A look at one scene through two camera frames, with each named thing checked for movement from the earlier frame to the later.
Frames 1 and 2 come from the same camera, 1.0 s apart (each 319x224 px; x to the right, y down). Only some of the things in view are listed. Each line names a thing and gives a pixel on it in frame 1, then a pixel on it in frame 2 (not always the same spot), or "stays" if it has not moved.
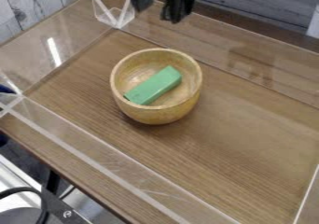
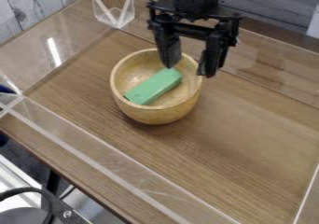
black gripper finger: [179, 3] → [213, 55]
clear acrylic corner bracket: [118, 17] stays
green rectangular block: [155, 87] stays
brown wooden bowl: [137, 67] stays
